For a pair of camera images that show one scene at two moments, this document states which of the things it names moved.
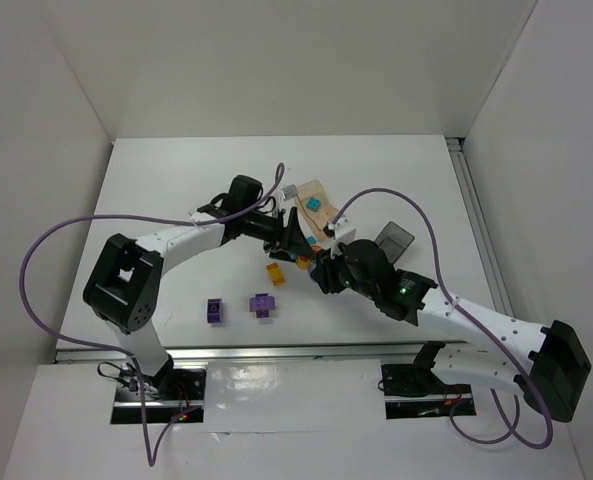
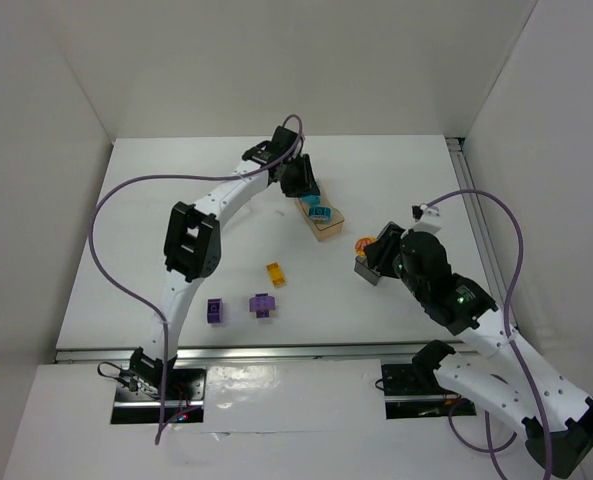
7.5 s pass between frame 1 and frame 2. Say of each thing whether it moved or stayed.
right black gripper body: moved
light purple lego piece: stayed
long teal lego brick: moved
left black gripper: moved
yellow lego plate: stayed
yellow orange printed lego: moved
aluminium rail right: stayed
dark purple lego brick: stayed
